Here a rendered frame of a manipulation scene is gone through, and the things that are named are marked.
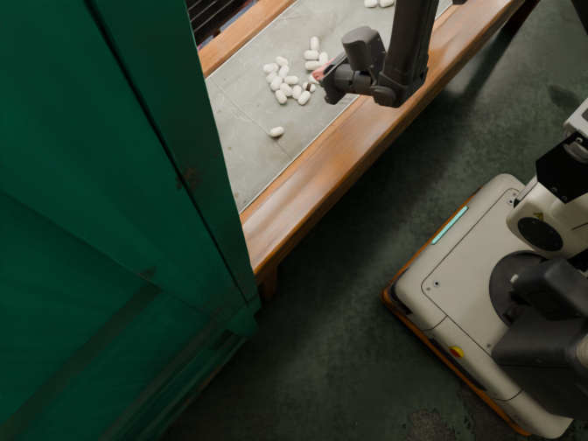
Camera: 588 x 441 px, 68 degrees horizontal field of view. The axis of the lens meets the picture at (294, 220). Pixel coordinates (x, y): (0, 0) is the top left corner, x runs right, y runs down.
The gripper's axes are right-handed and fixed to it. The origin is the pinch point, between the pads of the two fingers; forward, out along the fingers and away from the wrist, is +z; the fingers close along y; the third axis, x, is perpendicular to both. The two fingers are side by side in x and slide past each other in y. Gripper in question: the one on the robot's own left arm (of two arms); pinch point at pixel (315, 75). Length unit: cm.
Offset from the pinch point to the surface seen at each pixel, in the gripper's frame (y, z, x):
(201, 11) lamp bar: 19.6, -8.4, -26.6
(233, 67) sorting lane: 7.4, 20.2, -6.1
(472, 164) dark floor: -63, 19, 90
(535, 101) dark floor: -108, 16, 92
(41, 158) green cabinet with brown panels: 52, -63, -38
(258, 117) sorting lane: 13.1, 9.5, 2.9
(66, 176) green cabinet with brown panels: 52, -61, -37
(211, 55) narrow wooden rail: 9.7, 22.3, -11.0
